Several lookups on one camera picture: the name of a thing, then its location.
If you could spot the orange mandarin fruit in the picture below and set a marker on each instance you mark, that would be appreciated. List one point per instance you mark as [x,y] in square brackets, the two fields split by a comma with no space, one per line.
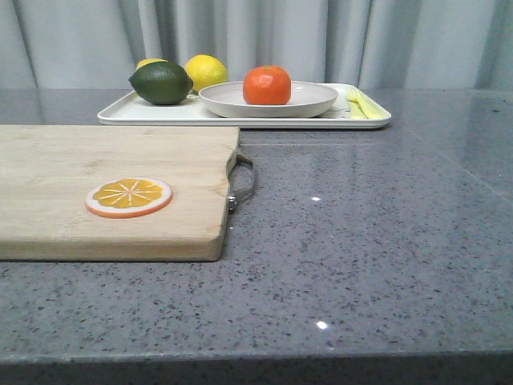
[267,85]

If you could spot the white rectangular bear tray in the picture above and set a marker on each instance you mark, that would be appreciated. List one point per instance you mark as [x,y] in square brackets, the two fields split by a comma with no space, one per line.
[312,106]

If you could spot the orange slice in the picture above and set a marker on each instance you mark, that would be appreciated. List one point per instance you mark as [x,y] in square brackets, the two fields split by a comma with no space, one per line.
[128,197]

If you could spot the yellow plastic fork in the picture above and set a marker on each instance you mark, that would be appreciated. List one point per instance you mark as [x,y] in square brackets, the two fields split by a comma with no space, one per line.
[370,108]

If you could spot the green lime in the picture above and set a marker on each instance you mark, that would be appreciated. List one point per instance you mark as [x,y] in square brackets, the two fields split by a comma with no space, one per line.
[161,83]

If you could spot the yellow lemon behind lime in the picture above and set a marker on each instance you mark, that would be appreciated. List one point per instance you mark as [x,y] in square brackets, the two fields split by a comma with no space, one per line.
[145,62]

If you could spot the wooden cutting board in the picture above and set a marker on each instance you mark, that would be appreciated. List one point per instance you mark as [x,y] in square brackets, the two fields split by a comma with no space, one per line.
[48,170]

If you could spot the grey curtain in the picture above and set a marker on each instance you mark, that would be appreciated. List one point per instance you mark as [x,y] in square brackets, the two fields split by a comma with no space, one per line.
[372,44]

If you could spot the metal cutting board handle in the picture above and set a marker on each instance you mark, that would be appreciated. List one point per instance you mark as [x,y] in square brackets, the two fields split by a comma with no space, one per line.
[246,180]

